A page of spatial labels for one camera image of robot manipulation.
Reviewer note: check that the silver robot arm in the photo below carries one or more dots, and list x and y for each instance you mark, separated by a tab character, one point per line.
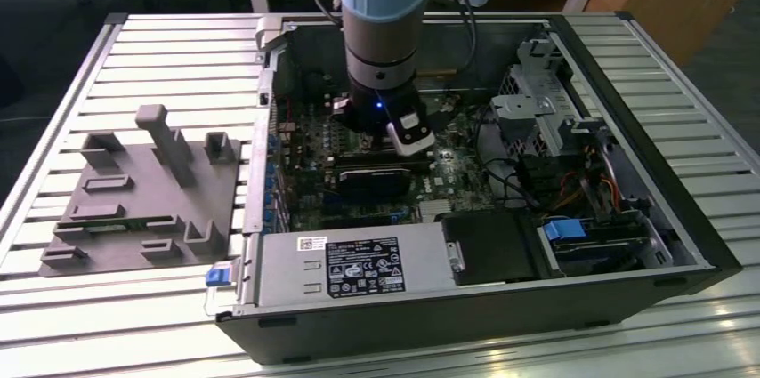
380	31

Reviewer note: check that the CPU socket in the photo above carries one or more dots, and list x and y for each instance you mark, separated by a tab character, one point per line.
368	144

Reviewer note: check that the black graphics card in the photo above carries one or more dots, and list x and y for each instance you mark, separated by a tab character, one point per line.
374	184

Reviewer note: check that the green motherboard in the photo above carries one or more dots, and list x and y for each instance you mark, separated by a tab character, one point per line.
464	164

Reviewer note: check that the small silver heatsink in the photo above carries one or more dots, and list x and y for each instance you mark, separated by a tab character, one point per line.
434	209

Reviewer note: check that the silver drive cage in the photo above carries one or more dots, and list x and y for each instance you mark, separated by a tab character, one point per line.
523	115

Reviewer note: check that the black plastic shroud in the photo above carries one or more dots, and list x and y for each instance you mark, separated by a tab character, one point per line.
493	244

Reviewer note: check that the silver power supply unit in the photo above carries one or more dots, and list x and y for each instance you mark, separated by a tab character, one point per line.
285	271

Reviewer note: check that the blue disk carrier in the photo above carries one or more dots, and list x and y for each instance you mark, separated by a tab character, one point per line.
564	230

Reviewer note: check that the grey parts rack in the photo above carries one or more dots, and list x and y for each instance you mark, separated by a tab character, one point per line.
149	218

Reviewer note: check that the blue case latch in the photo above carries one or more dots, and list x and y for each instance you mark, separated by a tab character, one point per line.
217	275

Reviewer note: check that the black PC case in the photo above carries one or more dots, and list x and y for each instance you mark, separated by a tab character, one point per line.
474	329

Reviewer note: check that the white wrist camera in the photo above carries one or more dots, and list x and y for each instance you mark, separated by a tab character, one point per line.
413	138

